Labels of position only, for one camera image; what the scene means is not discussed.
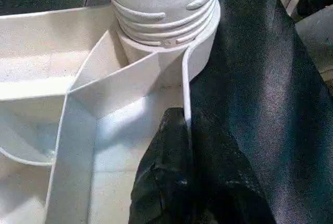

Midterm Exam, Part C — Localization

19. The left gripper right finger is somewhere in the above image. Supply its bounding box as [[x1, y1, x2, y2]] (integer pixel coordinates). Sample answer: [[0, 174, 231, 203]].
[[188, 111, 276, 224]]

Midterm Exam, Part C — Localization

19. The white plastic table top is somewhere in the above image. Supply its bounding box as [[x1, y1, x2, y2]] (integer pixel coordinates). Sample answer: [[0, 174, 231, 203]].
[[0, 0, 222, 224]]

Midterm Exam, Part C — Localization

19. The white plastic table leg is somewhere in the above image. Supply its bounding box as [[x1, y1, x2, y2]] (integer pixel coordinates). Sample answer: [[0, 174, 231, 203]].
[[107, 0, 220, 48]]

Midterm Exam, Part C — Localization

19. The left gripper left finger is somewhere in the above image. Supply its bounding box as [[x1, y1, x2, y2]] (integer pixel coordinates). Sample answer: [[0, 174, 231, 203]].
[[129, 108, 194, 224]]

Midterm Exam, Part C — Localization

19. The black work mat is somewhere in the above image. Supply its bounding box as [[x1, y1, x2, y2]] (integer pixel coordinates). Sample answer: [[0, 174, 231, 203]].
[[0, 0, 333, 224]]

